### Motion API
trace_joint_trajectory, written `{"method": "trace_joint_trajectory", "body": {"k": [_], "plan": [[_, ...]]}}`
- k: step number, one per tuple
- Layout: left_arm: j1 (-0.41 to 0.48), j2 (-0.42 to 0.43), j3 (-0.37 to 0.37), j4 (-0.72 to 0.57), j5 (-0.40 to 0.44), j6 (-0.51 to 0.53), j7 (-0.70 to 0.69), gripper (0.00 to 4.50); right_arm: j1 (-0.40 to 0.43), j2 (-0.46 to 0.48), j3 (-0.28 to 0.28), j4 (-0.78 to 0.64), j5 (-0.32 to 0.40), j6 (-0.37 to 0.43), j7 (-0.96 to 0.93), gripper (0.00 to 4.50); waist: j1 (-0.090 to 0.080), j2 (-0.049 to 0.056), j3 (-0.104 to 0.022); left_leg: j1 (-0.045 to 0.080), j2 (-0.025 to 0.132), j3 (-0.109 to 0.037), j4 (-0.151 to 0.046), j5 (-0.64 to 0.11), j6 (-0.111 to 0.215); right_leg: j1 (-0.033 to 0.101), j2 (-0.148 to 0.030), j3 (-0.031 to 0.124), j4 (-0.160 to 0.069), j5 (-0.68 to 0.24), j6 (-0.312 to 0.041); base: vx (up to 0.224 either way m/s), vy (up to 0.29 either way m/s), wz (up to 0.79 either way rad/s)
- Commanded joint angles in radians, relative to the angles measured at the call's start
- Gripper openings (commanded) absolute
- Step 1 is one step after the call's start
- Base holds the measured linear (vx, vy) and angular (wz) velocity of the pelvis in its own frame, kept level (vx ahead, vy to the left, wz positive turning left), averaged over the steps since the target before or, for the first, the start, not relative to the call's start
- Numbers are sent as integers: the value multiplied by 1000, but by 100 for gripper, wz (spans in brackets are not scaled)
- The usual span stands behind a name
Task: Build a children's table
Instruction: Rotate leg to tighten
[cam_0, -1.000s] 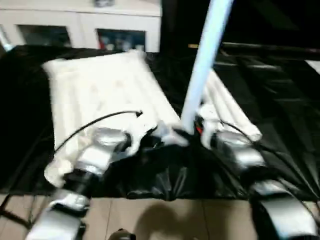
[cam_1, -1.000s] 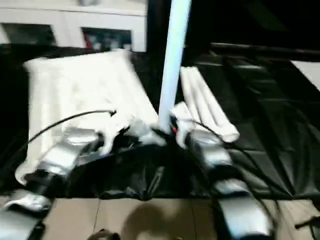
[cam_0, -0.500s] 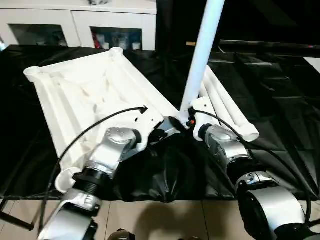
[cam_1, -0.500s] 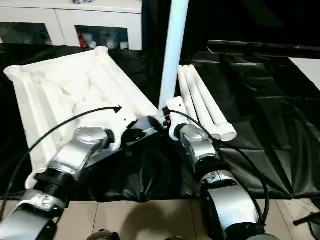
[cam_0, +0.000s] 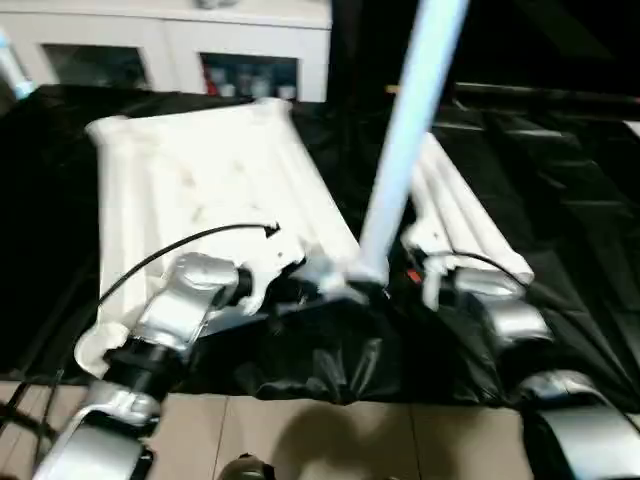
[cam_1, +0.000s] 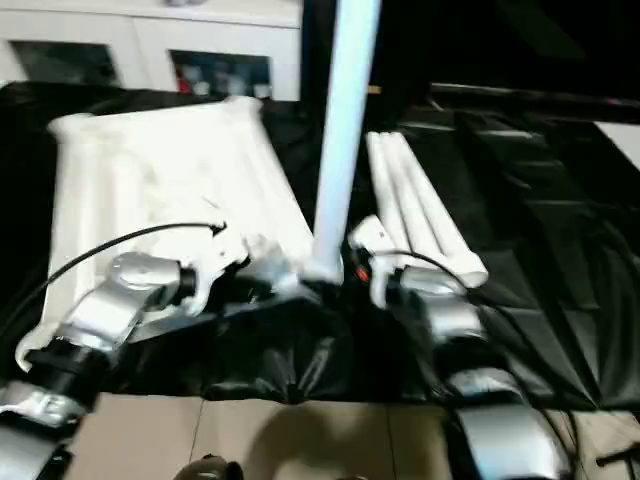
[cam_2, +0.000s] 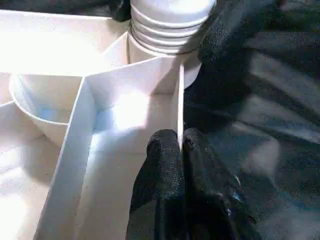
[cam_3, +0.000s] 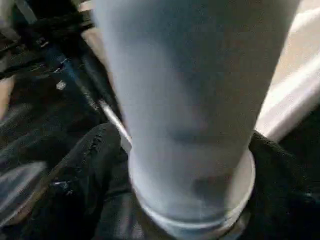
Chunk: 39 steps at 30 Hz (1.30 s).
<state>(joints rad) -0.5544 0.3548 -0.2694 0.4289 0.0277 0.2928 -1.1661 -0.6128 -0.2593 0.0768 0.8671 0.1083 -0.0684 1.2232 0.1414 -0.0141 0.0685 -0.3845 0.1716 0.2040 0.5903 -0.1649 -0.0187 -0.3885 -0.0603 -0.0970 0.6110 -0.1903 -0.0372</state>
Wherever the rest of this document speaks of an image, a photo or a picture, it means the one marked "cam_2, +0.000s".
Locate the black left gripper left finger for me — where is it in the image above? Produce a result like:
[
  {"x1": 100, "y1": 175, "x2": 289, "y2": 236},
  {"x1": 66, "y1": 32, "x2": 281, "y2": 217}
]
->
[{"x1": 125, "y1": 129, "x2": 187, "y2": 240}]

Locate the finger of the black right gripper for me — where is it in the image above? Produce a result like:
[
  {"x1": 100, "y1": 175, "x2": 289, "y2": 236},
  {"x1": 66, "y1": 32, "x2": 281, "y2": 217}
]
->
[
  {"x1": 184, "y1": 0, "x2": 282, "y2": 108},
  {"x1": 109, "y1": 0, "x2": 133, "y2": 22}
]

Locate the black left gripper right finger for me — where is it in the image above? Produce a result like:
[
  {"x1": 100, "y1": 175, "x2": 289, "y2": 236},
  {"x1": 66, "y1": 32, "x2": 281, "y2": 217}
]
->
[{"x1": 181, "y1": 127, "x2": 263, "y2": 240}]

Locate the white plastic table leg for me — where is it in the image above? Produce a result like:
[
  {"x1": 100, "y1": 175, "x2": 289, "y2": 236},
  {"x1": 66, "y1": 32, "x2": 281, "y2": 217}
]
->
[{"x1": 127, "y1": 0, "x2": 217, "y2": 56}]

